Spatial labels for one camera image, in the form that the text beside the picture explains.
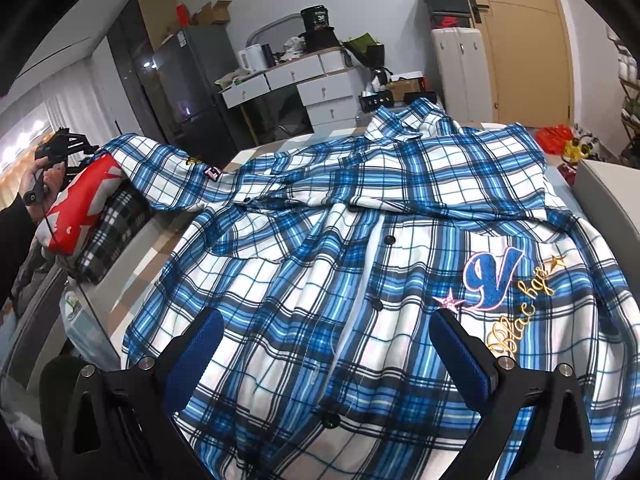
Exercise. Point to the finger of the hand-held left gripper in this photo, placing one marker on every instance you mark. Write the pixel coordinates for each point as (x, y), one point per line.
(70, 139)
(80, 163)

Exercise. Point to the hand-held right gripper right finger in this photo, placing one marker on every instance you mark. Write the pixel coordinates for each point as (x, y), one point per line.
(457, 355)

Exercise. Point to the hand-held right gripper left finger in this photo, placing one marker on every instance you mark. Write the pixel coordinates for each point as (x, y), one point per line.
(207, 345)

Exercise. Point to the blue white plaid shirt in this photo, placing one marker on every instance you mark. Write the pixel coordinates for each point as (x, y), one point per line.
(310, 260)

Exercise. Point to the person's left forearm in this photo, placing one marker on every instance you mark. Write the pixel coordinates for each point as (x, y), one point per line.
(12, 250)

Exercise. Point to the person's left hand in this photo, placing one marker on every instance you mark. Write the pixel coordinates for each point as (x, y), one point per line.
(50, 185)

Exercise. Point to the white curtain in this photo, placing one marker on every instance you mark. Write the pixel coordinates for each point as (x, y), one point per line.
(25, 130)

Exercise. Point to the red white folded cloth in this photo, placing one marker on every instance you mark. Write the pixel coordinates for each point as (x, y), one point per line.
(80, 205)

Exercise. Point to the black white plaid cloth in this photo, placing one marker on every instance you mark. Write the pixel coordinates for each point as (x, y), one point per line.
(112, 232)

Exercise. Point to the dark grey fridge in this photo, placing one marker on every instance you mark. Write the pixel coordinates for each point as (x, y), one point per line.
(192, 90)

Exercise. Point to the large cardboard box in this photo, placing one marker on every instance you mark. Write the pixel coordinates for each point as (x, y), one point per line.
(157, 12)

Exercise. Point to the small open cardboard box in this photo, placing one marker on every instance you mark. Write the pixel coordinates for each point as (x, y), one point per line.
(212, 12)

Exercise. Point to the white electric kettle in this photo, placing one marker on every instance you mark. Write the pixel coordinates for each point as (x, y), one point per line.
(250, 57)

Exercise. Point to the orange bag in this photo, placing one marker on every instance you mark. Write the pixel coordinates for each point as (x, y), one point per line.
(554, 139)

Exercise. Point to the yellow toy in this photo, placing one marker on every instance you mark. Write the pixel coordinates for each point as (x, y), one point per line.
(577, 150)

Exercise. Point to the white desk with drawers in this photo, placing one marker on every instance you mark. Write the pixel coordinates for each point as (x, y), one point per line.
(310, 80)

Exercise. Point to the black bucket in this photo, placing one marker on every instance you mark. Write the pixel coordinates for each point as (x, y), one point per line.
(317, 22)

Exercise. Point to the white cabinet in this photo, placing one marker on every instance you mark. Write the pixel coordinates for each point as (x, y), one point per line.
(462, 75)

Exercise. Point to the wooden shoe rack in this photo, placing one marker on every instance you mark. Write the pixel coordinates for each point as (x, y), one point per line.
(627, 100)

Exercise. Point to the black green bouquet wrap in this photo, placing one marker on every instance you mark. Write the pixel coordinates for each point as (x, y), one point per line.
(365, 50)

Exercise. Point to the wooden door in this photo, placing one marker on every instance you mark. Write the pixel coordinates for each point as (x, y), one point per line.
(525, 45)

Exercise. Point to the black red shoe box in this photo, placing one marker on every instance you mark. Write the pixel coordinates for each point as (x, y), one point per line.
(450, 20)

